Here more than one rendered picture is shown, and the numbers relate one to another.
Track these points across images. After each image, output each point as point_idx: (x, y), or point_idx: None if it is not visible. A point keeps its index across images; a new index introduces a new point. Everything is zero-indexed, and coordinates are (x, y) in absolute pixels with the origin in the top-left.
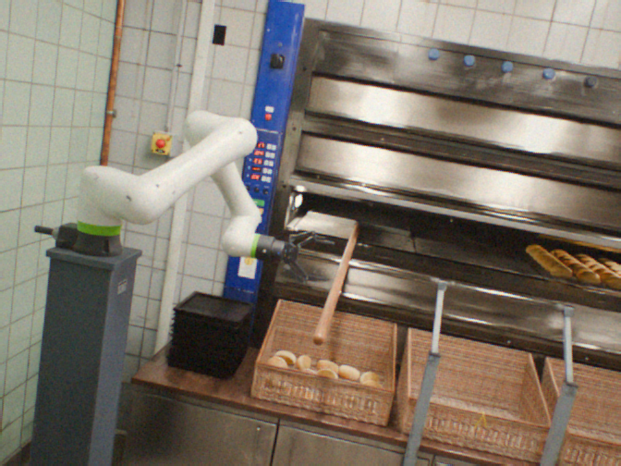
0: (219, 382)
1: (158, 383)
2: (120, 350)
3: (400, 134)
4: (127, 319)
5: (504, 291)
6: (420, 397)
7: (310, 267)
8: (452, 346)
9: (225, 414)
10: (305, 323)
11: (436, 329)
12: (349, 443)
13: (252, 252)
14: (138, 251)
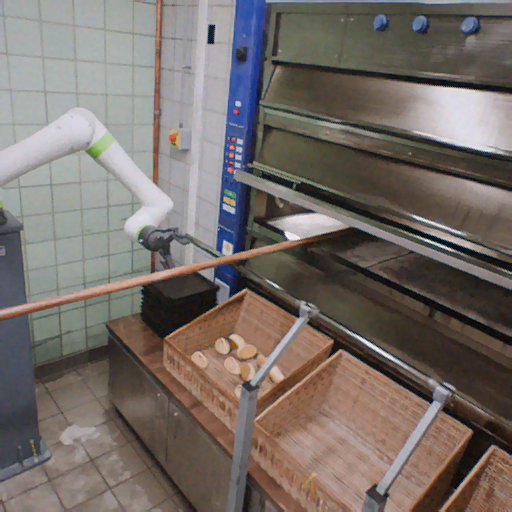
0: (159, 346)
1: (115, 332)
2: (16, 300)
3: (342, 127)
4: (21, 277)
5: (454, 340)
6: (236, 426)
7: (270, 263)
8: (379, 385)
9: (144, 373)
10: (260, 315)
11: (269, 360)
12: (207, 441)
13: (137, 240)
14: (14, 226)
